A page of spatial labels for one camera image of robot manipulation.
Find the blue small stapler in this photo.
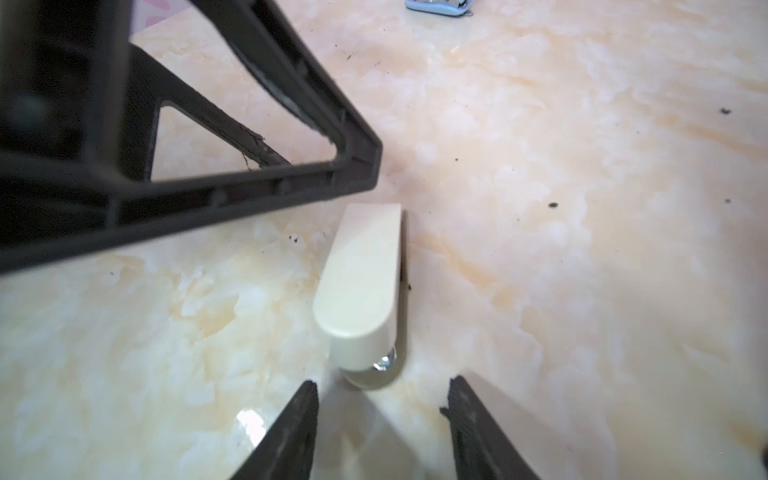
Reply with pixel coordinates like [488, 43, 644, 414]
[404, 0, 473, 17]

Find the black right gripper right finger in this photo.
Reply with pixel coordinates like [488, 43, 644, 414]
[440, 375, 539, 480]

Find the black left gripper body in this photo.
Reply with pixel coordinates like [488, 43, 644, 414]
[1, 1, 135, 174]

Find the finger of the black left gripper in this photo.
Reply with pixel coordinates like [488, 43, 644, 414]
[1, 1, 383, 273]
[119, 45, 290, 182]

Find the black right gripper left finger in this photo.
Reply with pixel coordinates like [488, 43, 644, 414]
[231, 380, 319, 480]

